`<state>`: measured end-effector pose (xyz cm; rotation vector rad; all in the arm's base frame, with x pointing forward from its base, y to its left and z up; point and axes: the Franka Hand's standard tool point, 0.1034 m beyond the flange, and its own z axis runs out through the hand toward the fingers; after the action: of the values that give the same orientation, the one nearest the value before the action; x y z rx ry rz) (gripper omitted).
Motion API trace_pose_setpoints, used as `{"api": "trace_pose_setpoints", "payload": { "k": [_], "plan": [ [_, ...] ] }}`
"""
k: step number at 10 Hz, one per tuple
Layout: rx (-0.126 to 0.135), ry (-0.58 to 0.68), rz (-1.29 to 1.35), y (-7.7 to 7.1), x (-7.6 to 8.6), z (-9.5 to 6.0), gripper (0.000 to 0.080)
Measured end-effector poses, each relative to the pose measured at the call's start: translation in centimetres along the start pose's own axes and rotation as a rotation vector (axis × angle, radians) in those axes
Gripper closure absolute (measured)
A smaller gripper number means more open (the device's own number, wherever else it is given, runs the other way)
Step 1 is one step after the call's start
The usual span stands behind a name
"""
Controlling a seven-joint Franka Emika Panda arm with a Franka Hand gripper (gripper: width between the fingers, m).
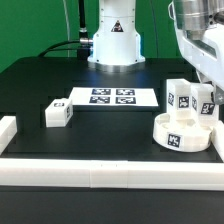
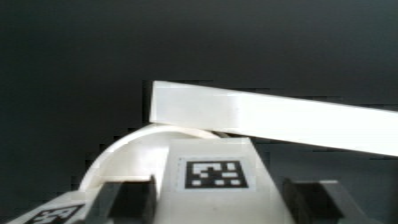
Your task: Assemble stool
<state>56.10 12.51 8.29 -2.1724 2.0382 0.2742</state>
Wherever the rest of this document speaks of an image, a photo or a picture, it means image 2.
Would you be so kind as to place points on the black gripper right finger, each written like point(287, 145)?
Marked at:
point(320, 203)

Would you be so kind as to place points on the white stool leg block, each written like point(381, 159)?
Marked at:
point(63, 211)

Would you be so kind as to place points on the white right fence bar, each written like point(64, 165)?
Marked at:
point(274, 117)

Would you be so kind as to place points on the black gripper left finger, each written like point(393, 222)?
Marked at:
point(125, 203)

